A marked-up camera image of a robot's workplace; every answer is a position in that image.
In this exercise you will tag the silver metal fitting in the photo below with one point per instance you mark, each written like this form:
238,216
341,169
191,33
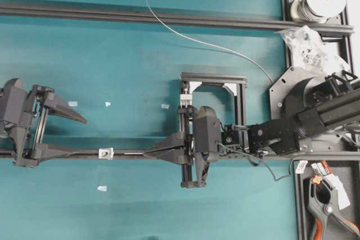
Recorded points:
106,153

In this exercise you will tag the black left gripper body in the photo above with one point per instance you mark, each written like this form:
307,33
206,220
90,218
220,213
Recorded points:
27,135

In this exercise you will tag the clear bag of screws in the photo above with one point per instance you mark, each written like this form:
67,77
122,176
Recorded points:
306,47

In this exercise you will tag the white wire spool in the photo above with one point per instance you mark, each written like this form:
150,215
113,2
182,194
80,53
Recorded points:
317,11

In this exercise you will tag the white label tag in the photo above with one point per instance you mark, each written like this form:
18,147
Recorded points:
300,168

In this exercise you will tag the orange grey spring clamp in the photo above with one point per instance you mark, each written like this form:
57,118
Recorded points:
326,198

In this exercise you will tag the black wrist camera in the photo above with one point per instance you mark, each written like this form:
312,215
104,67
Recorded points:
13,97
207,134

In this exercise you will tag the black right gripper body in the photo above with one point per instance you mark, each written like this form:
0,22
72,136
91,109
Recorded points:
195,170

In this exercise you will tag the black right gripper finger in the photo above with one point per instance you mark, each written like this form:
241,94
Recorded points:
176,141
178,157

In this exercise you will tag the white wire clamp block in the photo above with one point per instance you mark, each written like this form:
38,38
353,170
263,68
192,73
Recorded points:
185,98

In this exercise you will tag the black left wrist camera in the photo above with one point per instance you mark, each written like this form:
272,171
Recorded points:
13,97

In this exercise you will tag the black aluminium rail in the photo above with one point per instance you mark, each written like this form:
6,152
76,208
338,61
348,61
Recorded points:
137,154
120,13

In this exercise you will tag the lower black aluminium rail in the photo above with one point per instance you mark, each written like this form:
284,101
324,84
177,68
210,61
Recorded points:
137,154

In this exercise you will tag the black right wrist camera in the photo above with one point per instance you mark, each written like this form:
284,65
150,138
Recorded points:
207,134

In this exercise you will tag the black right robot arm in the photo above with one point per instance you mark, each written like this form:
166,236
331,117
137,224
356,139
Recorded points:
307,109

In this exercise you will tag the upper black aluminium rail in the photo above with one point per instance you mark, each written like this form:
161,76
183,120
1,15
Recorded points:
120,13

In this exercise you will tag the black square frame stand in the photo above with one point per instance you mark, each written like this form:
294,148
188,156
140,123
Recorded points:
232,134

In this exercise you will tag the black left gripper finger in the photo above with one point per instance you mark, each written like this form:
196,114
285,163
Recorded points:
58,107
62,151

